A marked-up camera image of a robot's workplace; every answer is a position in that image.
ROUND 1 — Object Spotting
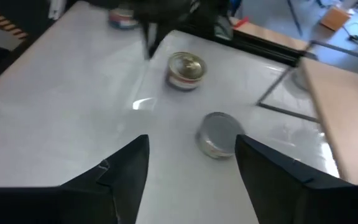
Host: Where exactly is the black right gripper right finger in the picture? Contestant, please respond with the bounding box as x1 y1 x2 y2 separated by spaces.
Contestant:
234 134 358 224

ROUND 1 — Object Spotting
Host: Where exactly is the brown cardboard box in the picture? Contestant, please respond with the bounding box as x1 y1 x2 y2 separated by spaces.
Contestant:
318 6 352 31

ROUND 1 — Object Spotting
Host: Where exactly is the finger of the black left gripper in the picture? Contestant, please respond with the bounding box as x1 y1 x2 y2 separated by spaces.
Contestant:
140 21 167 62

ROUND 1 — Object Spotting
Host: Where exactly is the striped hazard tape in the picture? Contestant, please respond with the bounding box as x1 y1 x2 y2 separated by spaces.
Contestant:
0 2 29 40

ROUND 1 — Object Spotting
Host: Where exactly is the red blue salmon can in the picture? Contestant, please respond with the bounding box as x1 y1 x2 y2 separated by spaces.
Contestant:
165 51 208 92
108 7 141 31

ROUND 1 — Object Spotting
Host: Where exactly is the wooden shelf with black legs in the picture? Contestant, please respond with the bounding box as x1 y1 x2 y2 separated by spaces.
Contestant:
255 40 358 186

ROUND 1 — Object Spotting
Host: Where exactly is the red tag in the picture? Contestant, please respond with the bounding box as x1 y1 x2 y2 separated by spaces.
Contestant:
233 17 250 29

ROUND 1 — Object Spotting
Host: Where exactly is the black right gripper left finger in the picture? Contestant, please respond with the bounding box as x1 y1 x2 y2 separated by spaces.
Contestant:
0 134 150 224

